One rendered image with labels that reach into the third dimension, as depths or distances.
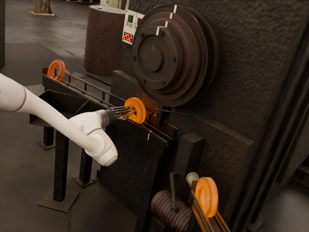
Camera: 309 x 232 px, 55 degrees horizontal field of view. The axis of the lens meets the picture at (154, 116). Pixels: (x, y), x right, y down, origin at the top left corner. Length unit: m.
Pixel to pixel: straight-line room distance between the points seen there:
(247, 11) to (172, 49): 0.35
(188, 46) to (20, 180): 1.55
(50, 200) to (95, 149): 0.89
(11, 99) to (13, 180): 1.35
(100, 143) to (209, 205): 0.53
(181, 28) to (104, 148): 0.62
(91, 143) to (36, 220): 0.87
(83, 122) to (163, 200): 0.52
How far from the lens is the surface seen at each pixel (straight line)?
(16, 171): 2.40
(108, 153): 1.33
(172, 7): 1.38
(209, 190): 1.16
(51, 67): 2.43
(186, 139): 1.39
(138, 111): 1.61
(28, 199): 2.16
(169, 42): 1.27
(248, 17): 1.34
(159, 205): 1.44
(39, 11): 8.20
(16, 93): 1.03
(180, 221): 1.39
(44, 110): 1.16
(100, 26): 4.22
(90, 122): 1.41
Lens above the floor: 1.46
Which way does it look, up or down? 26 degrees down
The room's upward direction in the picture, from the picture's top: 12 degrees clockwise
